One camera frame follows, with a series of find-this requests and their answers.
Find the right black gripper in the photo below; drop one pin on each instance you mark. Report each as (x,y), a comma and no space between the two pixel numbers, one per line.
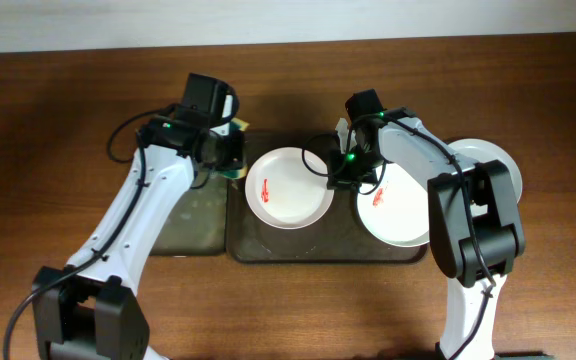
(344,181)

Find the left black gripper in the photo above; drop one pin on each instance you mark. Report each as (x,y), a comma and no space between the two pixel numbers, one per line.
(229,151)

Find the green yellow sponge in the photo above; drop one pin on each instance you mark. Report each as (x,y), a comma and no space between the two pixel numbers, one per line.
(237,125)

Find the white cream plate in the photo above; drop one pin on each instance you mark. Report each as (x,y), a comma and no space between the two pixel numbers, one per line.
(396,213)

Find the white pink plate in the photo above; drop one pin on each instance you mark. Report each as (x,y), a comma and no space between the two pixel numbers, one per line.
(283,193)

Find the light blue plate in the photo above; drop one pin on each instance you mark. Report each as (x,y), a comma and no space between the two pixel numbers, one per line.
(484,151)

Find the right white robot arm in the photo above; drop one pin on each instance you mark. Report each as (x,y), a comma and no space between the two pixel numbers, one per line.
(475,231)

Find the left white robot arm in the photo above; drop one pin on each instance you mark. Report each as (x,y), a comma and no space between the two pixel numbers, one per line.
(89,308)

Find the brown serving tray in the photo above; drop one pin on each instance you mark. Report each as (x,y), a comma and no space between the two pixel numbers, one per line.
(337,237)

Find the black water tray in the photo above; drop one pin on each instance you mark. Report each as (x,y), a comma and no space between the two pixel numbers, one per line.
(186,203)

